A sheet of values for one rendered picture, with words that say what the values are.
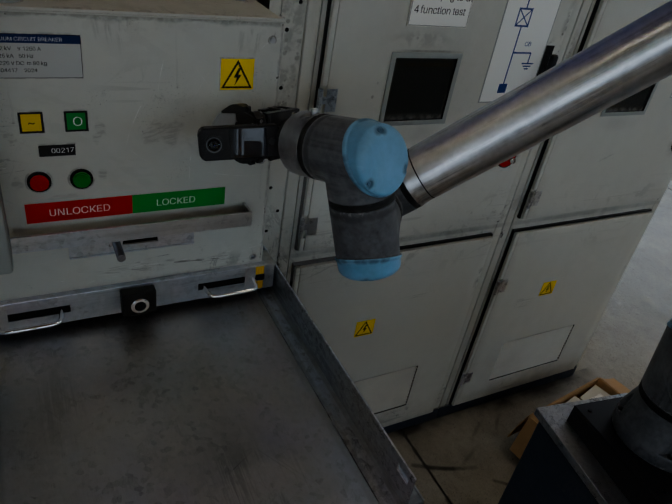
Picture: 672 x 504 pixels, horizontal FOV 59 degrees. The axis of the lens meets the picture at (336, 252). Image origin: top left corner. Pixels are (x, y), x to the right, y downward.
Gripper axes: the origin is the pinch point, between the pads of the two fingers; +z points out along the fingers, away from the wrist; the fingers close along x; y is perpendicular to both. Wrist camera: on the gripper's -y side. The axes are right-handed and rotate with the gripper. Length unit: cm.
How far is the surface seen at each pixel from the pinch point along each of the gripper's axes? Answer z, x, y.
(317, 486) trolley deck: -33, -48, -8
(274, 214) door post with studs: 16.9, -24.5, 23.1
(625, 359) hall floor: -4, -128, 191
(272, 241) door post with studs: 18.8, -31.5, 23.4
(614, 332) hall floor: 8, -125, 204
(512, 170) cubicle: -3, -23, 86
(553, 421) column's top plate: -42, -60, 46
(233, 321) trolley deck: 3.4, -37.9, 2.0
